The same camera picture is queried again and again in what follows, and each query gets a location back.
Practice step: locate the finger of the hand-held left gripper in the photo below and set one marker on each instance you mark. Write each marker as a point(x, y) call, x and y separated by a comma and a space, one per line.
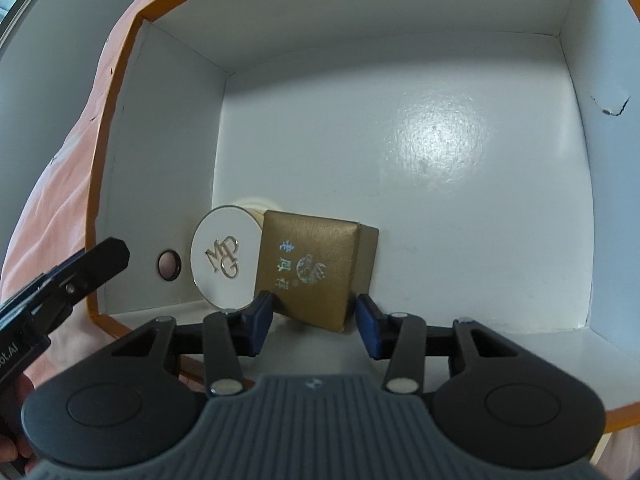
point(102, 260)

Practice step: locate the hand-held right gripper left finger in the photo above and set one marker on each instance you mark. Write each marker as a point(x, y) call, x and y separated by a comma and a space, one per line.
point(262, 317)

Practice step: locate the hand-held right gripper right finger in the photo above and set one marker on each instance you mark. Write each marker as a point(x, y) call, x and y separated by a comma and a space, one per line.
point(367, 321)

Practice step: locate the gold jewelry box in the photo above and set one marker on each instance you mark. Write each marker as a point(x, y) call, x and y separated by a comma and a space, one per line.
point(305, 270)

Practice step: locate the orange cardboard box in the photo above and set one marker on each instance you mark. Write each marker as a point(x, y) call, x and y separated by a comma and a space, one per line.
point(425, 135)

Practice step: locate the person's left hand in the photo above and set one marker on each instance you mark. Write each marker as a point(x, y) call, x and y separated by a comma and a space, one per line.
point(14, 445)

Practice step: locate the white round compact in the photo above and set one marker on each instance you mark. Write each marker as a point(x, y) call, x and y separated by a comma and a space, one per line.
point(222, 260)

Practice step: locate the pink printed bedsheet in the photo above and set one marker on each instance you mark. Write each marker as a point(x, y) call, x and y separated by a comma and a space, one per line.
point(60, 160)

